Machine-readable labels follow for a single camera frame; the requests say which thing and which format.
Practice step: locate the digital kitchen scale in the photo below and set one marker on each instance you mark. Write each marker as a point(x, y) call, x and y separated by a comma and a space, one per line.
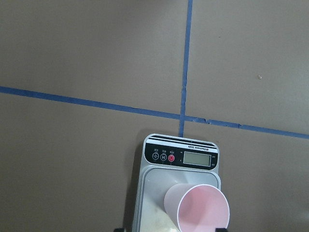
point(166, 161)

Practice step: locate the pink plastic cup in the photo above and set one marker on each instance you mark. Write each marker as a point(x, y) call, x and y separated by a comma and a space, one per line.
point(197, 208)

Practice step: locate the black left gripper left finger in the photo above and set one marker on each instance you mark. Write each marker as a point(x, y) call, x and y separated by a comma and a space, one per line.
point(119, 230)

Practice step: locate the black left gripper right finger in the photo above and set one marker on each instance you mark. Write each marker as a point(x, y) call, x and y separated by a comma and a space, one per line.
point(221, 230)

